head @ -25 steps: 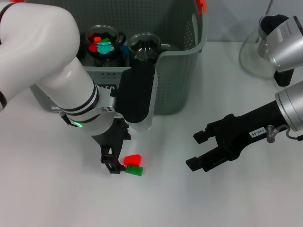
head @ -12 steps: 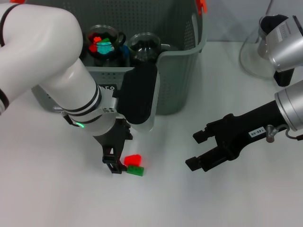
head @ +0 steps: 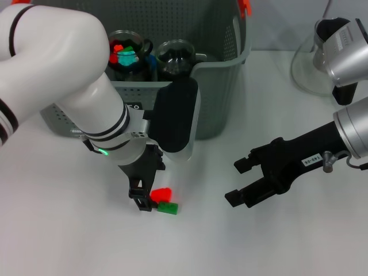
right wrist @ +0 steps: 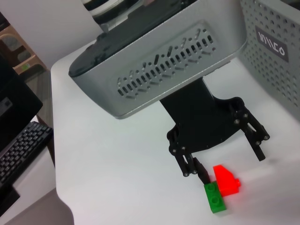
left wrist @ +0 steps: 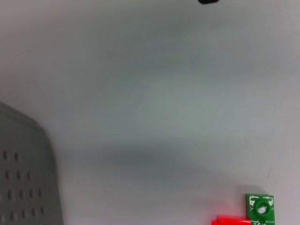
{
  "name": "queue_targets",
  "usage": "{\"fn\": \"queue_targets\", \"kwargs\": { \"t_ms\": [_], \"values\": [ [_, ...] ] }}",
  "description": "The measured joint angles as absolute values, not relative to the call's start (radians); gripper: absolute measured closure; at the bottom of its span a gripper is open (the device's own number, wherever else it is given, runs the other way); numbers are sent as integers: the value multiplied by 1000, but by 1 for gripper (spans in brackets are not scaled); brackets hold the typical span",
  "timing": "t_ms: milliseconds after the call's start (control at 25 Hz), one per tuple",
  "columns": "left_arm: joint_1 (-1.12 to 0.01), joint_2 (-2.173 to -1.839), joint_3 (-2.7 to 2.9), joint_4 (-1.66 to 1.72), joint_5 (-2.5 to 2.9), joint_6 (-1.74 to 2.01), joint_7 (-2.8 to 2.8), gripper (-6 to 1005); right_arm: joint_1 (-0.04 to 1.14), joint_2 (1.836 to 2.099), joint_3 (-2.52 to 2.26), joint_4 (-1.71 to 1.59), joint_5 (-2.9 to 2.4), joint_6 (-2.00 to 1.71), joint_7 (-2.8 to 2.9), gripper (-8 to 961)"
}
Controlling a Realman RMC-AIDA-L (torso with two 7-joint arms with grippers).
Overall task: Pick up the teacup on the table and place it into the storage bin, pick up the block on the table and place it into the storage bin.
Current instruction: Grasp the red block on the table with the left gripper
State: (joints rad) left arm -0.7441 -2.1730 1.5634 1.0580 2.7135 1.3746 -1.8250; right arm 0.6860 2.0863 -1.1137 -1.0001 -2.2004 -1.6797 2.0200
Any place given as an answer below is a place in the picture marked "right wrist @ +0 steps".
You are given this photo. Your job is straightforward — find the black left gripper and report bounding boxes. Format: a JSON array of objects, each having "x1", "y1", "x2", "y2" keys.
[{"x1": 160, "y1": 76, "x2": 270, "y2": 185}]

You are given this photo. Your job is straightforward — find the bright red sloped brick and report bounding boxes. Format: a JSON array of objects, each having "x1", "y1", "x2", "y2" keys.
[{"x1": 212, "y1": 164, "x2": 241, "y2": 198}]

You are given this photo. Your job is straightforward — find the green rectangular brick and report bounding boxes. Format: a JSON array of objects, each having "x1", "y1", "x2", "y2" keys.
[{"x1": 202, "y1": 181, "x2": 228, "y2": 214}]

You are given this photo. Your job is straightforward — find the grey perforated storage basket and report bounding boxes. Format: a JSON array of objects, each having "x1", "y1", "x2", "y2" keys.
[{"x1": 238, "y1": 0, "x2": 300, "y2": 122}]

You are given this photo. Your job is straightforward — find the black computer keyboard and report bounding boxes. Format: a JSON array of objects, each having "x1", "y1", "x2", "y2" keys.
[{"x1": 0, "y1": 120, "x2": 54, "y2": 188}]

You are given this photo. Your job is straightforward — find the black computer monitor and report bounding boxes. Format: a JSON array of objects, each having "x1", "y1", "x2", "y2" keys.
[{"x1": 0, "y1": 54, "x2": 45, "y2": 211}]

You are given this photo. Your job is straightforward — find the beige wooden chair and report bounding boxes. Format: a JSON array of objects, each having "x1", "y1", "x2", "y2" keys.
[{"x1": 0, "y1": 25, "x2": 45, "y2": 76}]

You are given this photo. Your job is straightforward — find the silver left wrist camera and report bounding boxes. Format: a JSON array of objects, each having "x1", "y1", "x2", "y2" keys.
[{"x1": 67, "y1": 0, "x2": 249, "y2": 120}]

